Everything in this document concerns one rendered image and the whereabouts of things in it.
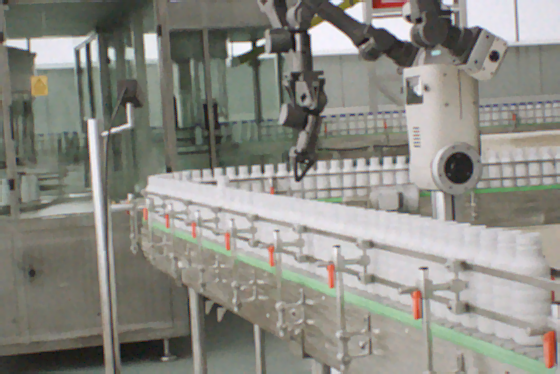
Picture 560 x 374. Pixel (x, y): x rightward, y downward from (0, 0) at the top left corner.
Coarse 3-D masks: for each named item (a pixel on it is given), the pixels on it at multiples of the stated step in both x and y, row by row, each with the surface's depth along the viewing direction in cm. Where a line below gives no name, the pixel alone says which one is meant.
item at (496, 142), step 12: (528, 132) 831; (540, 132) 807; (552, 132) 785; (492, 144) 784; (504, 144) 783; (516, 144) 783; (528, 144) 782; (540, 144) 782; (552, 144) 782; (528, 156) 783; (540, 156) 783; (504, 228) 786; (516, 228) 786; (528, 228) 785; (540, 228) 785; (552, 228) 785; (552, 240) 785; (552, 252) 786; (552, 264) 786
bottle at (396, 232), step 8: (392, 216) 238; (400, 216) 237; (392, 224) 238; (400, 224) 237; (392, 232) 238; (400, 232) 237; (392, 240) 237; (392, 256) 237; (392, 264) 237; (392, 272) 237; (392, 288) 238; (392, 296) 238
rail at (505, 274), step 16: (208, 208) 391; (224, 208) 369; (288, 224) 301; (352, 240) 255; (416, 256) 221; (432, 256) 214; (352, 272) 256; (480, 272) 195; (496, 272) 189; (512, 272) 184; (448, 304) 208; (496, 320) 190; (512, 320) 185
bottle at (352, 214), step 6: (348, 210) 261; (354, 210) 260; (348, 216) 261; (354, 216) 260; (348, 222) 261; (354, 222) 260; (348, 228) 261; (354, 228) 260; (348, 234) 260; (348, 246) 260; (348, 252) 260; (348, 258) 261; (354, 258) 260; (354, 264) 260; (348, 276) 261; (354, 276) 260; (348, 282) 261; (354, 282) 260
